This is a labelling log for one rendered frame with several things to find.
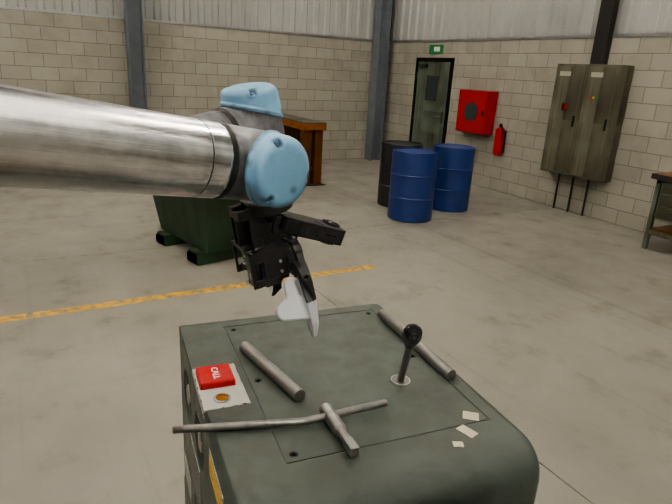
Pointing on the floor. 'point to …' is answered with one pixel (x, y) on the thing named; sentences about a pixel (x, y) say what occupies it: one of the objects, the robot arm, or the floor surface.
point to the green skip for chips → (196, 226)
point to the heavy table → (309, 134)
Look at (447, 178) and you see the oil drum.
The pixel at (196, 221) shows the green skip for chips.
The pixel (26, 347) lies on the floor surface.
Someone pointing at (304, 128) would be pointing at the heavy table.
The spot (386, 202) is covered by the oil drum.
